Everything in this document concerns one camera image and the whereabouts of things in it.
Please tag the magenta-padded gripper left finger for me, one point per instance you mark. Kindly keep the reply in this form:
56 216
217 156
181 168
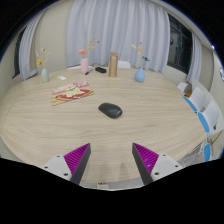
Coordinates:
58 165

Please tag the green ceramic vase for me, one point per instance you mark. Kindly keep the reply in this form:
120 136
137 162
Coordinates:
45 76

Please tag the yellow blue dried flower bunch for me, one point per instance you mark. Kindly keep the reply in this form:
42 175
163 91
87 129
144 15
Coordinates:
140 50

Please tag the narrow white curtain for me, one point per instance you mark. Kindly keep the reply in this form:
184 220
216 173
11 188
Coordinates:
195 63
27 53

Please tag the wide white curtain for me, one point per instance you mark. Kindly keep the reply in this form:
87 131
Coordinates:
116 26

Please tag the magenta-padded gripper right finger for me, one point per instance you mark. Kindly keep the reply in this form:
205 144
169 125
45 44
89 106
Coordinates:
165 164

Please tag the cartoon print mouse pad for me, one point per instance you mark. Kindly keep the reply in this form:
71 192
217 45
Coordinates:
71 92

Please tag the black blue marker pen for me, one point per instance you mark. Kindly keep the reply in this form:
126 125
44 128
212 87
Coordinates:
88 71

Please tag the white remote control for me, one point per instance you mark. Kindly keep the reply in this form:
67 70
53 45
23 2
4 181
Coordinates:
61 77

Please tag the blue ceramic vase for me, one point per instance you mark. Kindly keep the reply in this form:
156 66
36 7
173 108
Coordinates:
140 76

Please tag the black computer mouse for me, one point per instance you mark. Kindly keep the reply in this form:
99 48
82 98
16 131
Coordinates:
110 110

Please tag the dark window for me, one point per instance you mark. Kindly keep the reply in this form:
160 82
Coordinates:
180 46
17 56

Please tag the gold drink bottle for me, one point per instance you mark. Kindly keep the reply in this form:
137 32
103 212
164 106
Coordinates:
113 65

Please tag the pink orange dried flower bunch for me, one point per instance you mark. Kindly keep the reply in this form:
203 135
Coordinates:
82 52

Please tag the pink ceramic vase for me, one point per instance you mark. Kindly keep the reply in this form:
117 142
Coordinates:
84 66

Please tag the small black box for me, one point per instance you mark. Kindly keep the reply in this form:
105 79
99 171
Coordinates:
100 70

